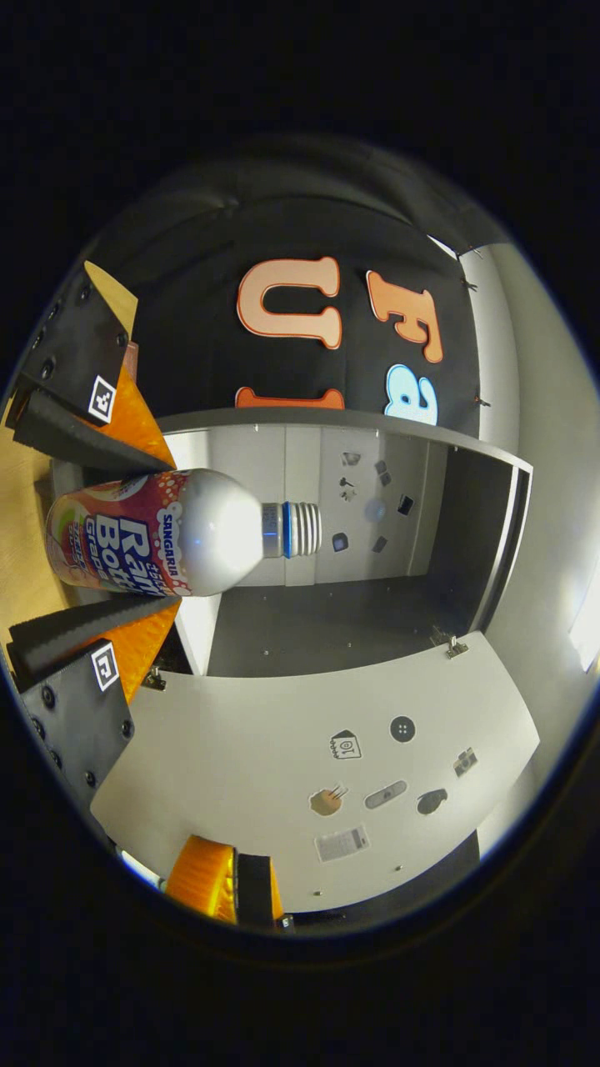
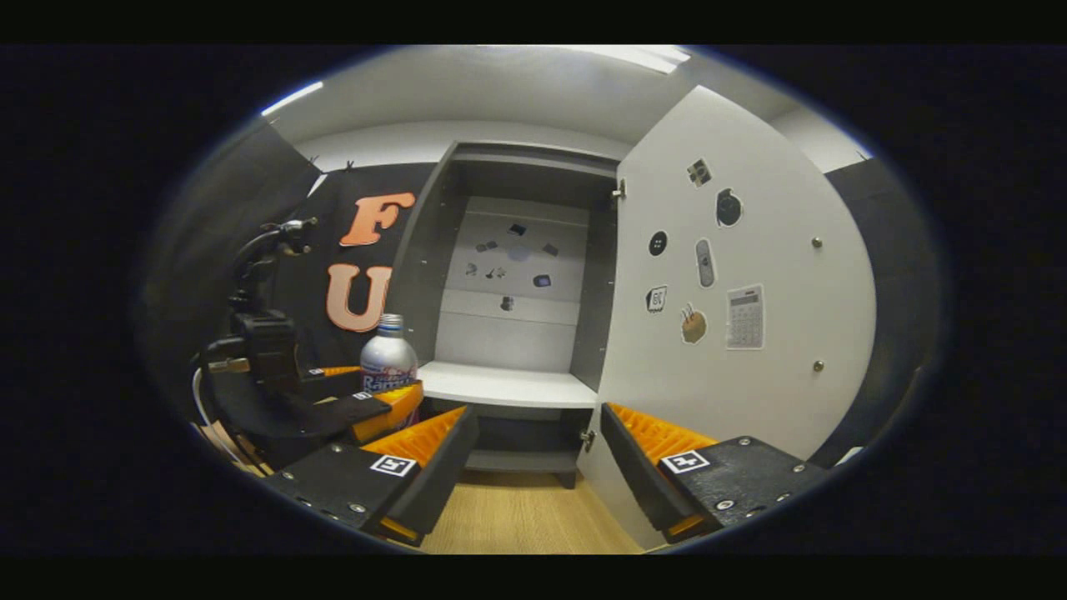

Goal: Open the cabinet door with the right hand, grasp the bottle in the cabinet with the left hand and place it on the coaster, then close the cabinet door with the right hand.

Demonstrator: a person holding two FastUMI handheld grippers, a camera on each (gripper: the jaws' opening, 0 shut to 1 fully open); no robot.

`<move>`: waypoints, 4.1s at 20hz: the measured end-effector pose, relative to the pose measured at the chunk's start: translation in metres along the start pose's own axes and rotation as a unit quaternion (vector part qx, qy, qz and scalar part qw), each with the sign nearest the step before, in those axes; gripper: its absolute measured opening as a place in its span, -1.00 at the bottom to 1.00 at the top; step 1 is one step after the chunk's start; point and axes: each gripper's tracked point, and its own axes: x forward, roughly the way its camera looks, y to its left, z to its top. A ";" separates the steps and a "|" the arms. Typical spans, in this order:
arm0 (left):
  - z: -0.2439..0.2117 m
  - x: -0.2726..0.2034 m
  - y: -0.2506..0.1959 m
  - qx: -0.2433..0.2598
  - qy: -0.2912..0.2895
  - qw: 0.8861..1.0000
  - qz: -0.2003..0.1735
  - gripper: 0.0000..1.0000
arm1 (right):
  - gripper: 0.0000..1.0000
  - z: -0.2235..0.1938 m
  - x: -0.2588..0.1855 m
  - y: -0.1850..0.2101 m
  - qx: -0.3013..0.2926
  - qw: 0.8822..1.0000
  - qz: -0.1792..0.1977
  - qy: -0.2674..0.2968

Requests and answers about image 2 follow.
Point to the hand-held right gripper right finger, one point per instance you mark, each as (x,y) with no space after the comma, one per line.
(638,475)

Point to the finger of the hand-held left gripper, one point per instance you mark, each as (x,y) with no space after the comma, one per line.
(333,412)
(329,382)

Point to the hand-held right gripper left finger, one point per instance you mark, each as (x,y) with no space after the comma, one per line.
(442,479)

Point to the silver bottle with pink label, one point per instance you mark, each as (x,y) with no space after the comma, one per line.
(388,358)

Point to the white cabinet door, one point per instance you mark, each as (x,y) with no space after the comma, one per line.
(750,400)

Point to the grey cabinet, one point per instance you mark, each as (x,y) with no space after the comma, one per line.
(417,275)

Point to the black backdrop cloth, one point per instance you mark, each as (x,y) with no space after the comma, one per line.
(208,217)

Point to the dark framed white panel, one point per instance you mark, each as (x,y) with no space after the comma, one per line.
(850,456)

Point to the long ceiling light strip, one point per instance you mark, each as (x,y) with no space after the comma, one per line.
(292,97)

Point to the wide ceiling light panel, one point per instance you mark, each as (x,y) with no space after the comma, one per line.
(650,57)

